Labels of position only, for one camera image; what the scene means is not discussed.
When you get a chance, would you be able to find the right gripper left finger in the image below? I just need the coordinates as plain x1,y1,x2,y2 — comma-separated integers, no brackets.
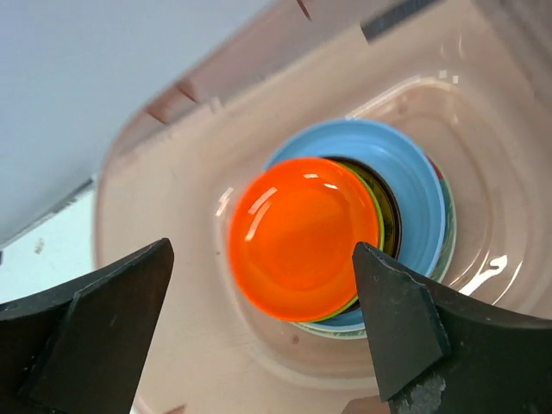
1,238,174,413

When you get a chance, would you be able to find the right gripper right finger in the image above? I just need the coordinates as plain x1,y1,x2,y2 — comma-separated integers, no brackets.
353,242,551,413

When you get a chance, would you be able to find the lime green plate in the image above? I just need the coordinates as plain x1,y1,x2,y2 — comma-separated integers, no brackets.
317,156,385,324

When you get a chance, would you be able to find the red teal floral plate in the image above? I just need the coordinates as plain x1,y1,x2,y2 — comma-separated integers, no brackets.
292,160,457,340

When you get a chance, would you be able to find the yellow brown patterned plate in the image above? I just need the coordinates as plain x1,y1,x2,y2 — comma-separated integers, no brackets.
328,156,403,259

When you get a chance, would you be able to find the light blue plate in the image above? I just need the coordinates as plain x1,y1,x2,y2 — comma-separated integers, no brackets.
263,118,446,333

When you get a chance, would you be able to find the orange plate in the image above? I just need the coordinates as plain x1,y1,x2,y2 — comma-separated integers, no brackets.
228,158,380,322

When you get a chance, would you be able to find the translucent pink plastic bin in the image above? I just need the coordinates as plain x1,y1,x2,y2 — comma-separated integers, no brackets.
95,1,551,413

